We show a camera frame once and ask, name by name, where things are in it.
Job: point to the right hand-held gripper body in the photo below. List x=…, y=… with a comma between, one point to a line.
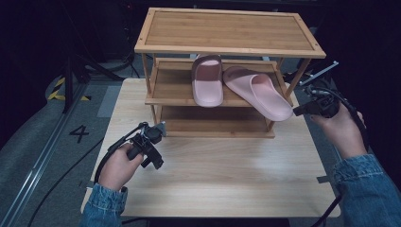
x=324, y=102

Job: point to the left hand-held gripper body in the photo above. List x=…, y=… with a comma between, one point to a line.
x=151, y=135

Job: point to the pink slipper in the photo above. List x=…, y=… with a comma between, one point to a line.
x=261, y=94
x=206, y=91

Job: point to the wooden three-tier shoe rack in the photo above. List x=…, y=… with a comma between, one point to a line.
x=227, y=31

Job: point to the person's left hand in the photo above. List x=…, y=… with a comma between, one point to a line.
x=118, y=170

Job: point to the person's right hand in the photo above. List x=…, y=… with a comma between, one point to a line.
x=342, y=132

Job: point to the black metal stand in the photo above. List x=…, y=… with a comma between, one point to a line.
x=315, y=72

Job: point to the grey tape piece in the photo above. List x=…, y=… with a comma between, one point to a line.
x=323, y=179

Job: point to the black tripod stand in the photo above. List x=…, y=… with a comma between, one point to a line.
x=67, y=85

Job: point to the yellow black floor tape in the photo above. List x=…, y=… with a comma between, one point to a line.
x=56, y=93

